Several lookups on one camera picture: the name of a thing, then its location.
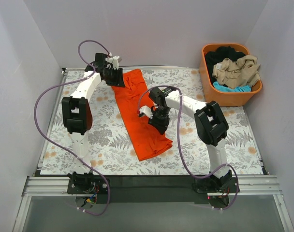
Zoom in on orange t shirt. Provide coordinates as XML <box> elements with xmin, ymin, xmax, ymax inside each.
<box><xmin>112</xmin><ymin>68</ymin><xmax>174</xmax><ymax>162</ymax></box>

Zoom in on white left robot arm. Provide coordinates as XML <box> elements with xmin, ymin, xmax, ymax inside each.
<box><xmin>61</xmin><ymin>53</ymin><xmax>125</xmax><ymax>193</ymax></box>

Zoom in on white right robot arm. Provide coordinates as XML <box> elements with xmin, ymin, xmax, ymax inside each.
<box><xmin>139</xmin><ymin>86</ymin><xmax>232</xmax><ymax>192</ymax></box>

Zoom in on orange plastic laundry basket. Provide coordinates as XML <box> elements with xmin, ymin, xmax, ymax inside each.
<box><xmin>200</xmin><ymin>43</ymin><xmax>262</xmax><ymax>107</ymax></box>

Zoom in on turquoise t shirt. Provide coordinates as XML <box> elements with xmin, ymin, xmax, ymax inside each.
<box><xmin>213</xmin><ymin>81</ymin><xmax>252</xmax><ymax>93</ymax></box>

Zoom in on black t shirt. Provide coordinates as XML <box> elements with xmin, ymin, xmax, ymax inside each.
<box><xmin>205</xmin><ymin>46</ymin><xmax>246</xmax><ymax>78</ymax></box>

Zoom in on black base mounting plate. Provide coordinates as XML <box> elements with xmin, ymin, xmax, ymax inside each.
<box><xmin>67</xmin><ymin>175</ymin><xmax>239</xmax><ymax>206</ymax></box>

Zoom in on beige t shirt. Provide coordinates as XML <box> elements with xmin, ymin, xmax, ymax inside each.
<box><xmin>212</xmin><ymin>55</ymin><xmax>261</xmax><ymax>89</ymax></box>

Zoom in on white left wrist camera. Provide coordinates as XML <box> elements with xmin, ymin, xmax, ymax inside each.
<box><xmin>106</xmin><ymin>56</ymin><xmax>122</xmax><ymax>70</ymax></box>

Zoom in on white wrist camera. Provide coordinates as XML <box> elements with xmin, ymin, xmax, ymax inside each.
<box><xmin>138</xmin><ymin>105</ymin><xmax>153</xmax><ymax>119</ymax></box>
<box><xmin>106</xmin><ymin>56</ymin><xmax>122</xmax><ymax>70</ymax></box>

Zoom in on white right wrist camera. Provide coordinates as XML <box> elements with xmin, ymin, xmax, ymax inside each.
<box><xmin>138</xmin><ymin>105</ymin><xmax>153</xmax><ymax>119</ymax></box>

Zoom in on aluminium frame rail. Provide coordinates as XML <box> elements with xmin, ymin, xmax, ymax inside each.
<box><xmin>13</xmin><ymin>175</ymin><xmax>294</xmax><ymax>232</ymax></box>

